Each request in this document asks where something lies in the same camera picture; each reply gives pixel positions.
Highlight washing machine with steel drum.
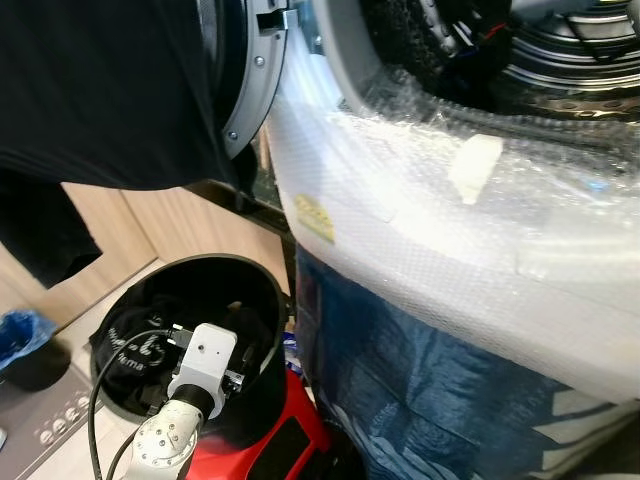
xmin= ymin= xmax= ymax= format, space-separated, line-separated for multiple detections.
xmin=298 ymin=0 xmax=640 ymax=126

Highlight white bubble wrap sheet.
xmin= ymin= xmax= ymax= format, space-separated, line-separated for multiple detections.
xmin=265 ymin=60 xmax=640 ymax=403

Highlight grey round washer door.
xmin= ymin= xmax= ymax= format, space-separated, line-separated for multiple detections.
xmin=195 ymin=0 xmax=301 ymax=163

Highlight black clothes with white print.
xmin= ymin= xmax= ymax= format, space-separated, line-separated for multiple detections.
xmin=95 ymin=295 xmax=276 ymax=403

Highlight yellow sticker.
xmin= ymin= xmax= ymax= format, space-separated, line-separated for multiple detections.
xmin=293 ymin=195 xmax=338 ymax=244

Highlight red plastic container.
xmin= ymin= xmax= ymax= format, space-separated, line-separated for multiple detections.
xmin=185 ymin=365 xmax=336 ymax=480

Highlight bin with blue bag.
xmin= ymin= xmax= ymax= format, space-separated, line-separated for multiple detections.
xmin=0 ymin=308 xmax=71 ymax=393

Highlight black knitted cloth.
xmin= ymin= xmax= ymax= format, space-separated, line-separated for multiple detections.
xmin=360 ymin=0 xmax=471 ymax=96

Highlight blue plastic film wrap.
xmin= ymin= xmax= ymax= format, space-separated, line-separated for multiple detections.
xmin=295 ymin=250 xmax=640 ymax=480

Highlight wooden cabinet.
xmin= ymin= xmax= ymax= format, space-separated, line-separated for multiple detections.
xmin=0 ymin=180 xmax=291 ymax=331

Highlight black hanging garment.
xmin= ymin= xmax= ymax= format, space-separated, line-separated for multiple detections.
xmin=0 ymin=0 xmax=256 ymax=289

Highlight white tape piece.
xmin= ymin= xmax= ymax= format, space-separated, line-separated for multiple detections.
xmin=447 ymin=133 xmax=506 ymax=206

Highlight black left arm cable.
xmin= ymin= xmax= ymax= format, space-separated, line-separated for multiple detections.
xmin=87 ymin=328 xmax=173 ymax=480

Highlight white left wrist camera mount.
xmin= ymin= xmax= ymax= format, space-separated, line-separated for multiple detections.
xmin=168 ymin=323 xmax=239 ymax=406

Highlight grey panel with round buttons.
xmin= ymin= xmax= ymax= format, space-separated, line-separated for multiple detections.
xmin=0 ymin=365 xmax=101 ymax=480

